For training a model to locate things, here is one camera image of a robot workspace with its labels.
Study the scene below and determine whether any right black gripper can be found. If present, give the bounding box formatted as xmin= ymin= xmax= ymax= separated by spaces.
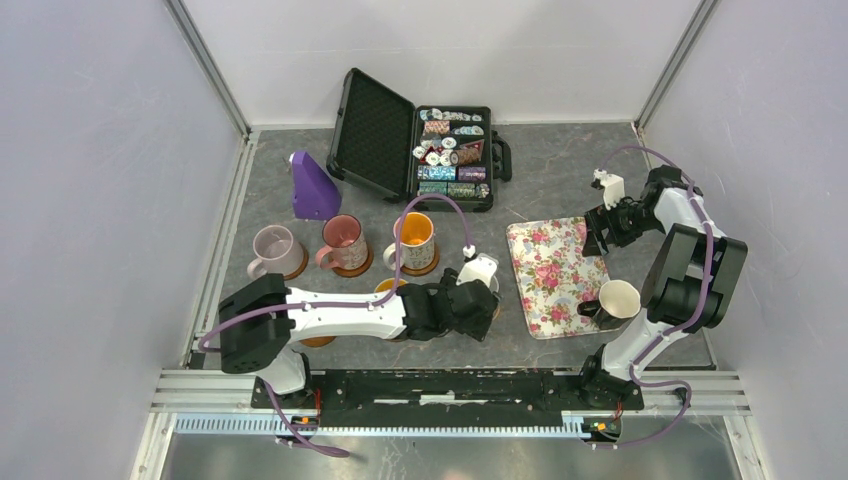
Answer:
xmin=581 ymin=196 xmax=663 ymax=257

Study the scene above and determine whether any brown wooden coaster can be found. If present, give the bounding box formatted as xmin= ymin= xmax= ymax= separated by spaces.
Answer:
xmin=300 ymin=336 xmax=336 ymax=348
xmin=401 ymin=249 xmax=440 ymax=277
xmin=332 ymin=245 xmax=374 ymax=278
xmin=264 ymin=243 xmax=309 ymax=280

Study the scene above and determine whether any blue mug yellow inside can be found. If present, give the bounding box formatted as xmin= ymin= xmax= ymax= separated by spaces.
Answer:
xmin=374 ymin=278 xmax=407 ymax=293

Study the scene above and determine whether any black mug cream inside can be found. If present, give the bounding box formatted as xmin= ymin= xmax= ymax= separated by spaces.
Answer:
xmin=577 ymin=280 xmax=642 ymax=331

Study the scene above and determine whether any floral rectangular tray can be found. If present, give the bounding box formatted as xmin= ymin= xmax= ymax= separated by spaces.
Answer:
xmin=506 ymin=216 xmax=610 ymax=340

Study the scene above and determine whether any pink ceramic mug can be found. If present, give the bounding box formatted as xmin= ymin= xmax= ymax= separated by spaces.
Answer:
xmin=315 ymin=214 xmax=368 ymax=269

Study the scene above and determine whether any lavender ceramic mug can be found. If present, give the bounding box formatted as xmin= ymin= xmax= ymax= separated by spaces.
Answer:
xmin=246 ymin=225 xmax=301 ymax=280

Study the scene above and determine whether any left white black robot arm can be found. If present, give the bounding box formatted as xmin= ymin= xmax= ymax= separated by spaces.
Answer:
xmin=201 ymin=269 xmax=500 ymax=408

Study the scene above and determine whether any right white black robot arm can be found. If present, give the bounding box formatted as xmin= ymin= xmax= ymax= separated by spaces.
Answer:
xmin=577 ymin=165 xmax=748 ymax=408

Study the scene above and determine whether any black poker chip case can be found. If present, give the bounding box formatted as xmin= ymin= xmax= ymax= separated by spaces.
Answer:
xmin=326 ymin=68 xmax=513 ymax=212

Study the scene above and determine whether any purple plastic wedge stand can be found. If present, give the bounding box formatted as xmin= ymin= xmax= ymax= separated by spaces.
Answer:
xmin=289 ymin=150 xmax=342 ymax=221

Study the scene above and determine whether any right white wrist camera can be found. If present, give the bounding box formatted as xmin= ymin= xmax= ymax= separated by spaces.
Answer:
xmin=592 ymin=169 xmax=626 ymax=210

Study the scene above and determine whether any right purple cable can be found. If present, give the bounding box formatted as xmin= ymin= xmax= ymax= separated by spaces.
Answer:
xmin=586 ymin=145 xmax=717 ymax=452

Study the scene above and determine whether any purple cable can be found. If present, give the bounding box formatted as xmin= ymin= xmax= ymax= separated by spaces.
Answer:
xmin=586 ymin=145 xmax=717 ymax=452
xmin=197 ymin=193 xmax=478 ymax=460

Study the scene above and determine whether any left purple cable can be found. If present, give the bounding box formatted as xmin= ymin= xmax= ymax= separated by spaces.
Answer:
xmin=197 ymin=193 xmax=478 ymax=460

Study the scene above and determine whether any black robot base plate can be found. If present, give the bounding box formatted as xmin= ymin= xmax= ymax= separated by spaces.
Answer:
xmin=277 ymin=369 xmax=644 ymax=428

